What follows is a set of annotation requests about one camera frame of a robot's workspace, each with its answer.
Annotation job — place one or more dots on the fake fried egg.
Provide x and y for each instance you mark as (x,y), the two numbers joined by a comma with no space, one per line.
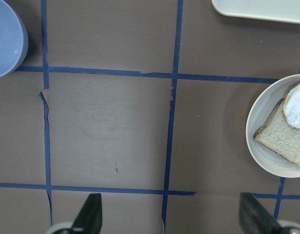
(291,107)

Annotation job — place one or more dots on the cream bear tray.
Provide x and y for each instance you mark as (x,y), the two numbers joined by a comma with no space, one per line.
(287,11)

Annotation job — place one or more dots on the bread slice on plate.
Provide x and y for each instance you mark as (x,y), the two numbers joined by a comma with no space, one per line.
(278,136)

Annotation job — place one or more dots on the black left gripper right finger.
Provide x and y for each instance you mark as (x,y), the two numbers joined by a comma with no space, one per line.
(254,218)

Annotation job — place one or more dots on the blue bowl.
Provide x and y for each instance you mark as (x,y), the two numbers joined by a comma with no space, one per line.
(13,39)

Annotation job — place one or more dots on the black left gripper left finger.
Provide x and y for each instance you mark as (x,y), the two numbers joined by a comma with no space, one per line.
(89,219)

